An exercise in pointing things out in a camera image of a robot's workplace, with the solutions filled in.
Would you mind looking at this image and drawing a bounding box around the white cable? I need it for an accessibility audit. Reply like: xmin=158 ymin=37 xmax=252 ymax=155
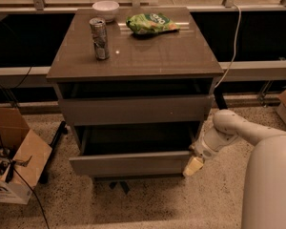
xmin=214 ymin=4 xmax=242 ymax=91

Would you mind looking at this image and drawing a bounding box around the cardboard box left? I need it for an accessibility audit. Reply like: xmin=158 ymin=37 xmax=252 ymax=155
xmin=0 ymin=108 xmax=51 ymax=204

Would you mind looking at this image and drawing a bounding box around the black bar on floor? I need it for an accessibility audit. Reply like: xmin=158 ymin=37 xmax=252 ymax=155
xmin=39 ymin=121 xmax=68 ymax=184

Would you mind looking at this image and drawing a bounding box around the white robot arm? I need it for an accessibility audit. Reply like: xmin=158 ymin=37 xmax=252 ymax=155
xmin=183 ymin=109 xmax=286 ymax=229

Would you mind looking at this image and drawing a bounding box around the green chip bag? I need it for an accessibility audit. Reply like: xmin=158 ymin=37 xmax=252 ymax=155
xmin=126 ymin=13 xmax=180 ymax=35

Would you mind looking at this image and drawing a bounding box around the grey top drawer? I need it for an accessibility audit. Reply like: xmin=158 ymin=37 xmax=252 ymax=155
xmin=58 ymin=95 xmax=214 ymax=126

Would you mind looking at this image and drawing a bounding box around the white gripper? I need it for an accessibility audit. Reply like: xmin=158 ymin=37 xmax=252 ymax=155
xmin=183 ymin=129 xmax=233 ymax=177

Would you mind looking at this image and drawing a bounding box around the grey drawer cabinet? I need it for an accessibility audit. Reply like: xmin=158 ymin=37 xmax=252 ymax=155
xmin=46 ymin=6 xmax=225 ymax=184

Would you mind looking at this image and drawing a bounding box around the grey drawer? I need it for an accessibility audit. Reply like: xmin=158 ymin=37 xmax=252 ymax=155
xmin=70 ymin=121 xmax=200 ymax=179
xmin=58 ymin=95 xmax=214 ymax=126

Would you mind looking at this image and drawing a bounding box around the white bowl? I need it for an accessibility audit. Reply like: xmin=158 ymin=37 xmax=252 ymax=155
xmin=92 ymin=1 xmax=119 ymax=22

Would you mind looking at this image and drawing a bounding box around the silver drink can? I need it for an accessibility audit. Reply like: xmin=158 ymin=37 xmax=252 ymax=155
xmin=90 ymin=17 xmax=110 ymax=60

